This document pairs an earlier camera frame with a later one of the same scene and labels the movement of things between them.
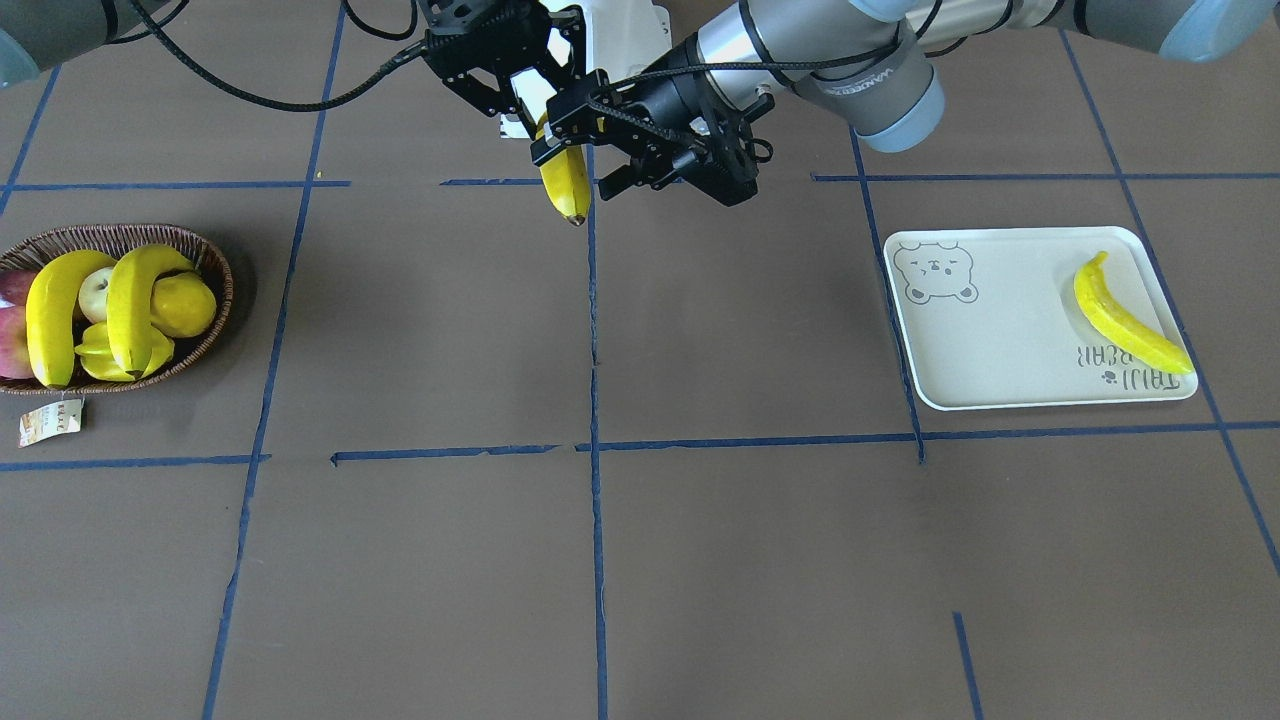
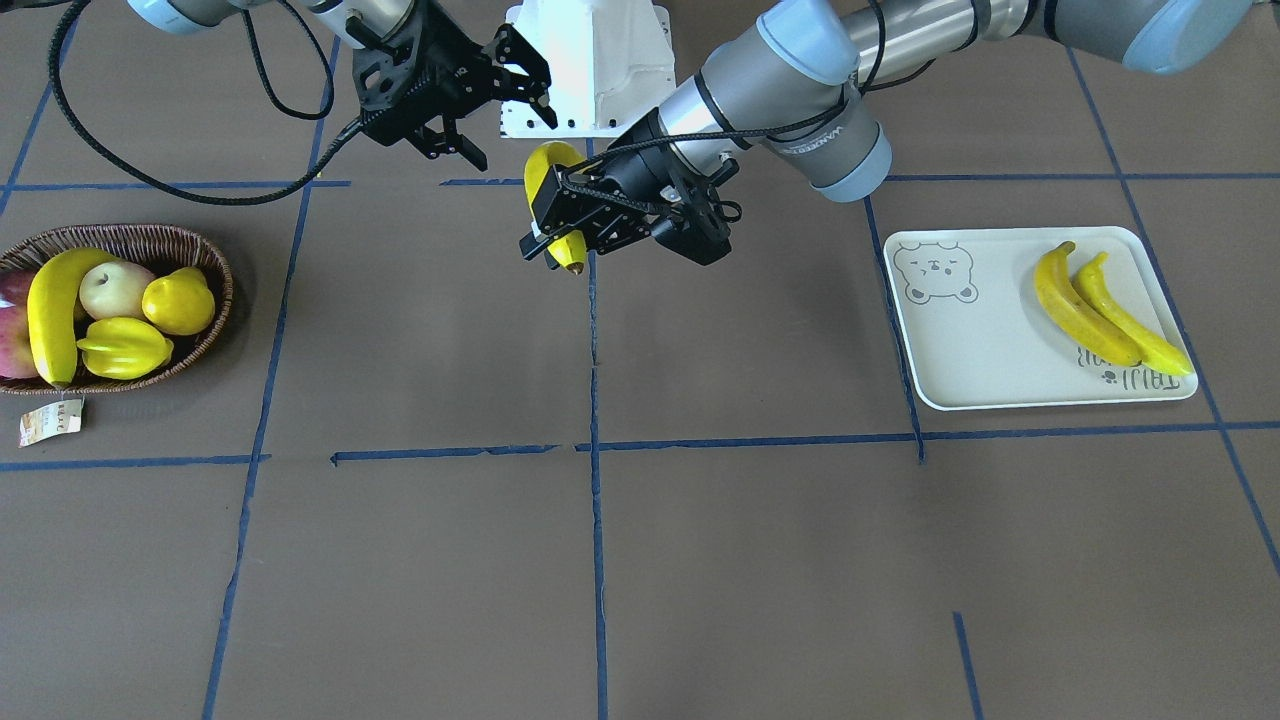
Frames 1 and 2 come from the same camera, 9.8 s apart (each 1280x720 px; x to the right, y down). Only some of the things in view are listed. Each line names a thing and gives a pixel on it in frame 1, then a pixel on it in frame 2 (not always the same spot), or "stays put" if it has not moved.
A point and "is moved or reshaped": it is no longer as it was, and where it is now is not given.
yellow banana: (1156, 351) stays put
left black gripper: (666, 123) -> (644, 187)
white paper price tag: (49, 420) stays put
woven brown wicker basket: (206, 257) stays put
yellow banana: (567, 179) is moved or reshaped
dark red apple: (15, 284) stays put
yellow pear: (182, 305) stays put
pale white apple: (92, 293) stays put
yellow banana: (131, 280) -> (540, 161)
